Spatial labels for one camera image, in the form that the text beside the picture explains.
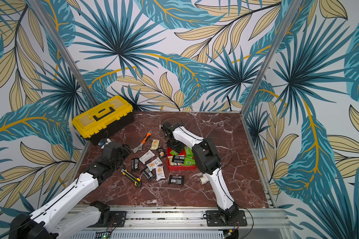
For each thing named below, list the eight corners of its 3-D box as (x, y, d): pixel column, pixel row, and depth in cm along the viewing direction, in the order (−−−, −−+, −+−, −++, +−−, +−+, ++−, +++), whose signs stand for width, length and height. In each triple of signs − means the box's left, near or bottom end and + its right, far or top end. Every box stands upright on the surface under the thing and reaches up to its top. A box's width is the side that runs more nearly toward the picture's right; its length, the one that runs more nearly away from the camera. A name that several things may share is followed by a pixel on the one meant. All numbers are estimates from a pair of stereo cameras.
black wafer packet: (168, 184, 86) (168, 183, 85) (169, 176, 89) (168, 175, 88) (184, 184, 87) (184, 183, 85) (184, 176, 89) (184, 175, 88)
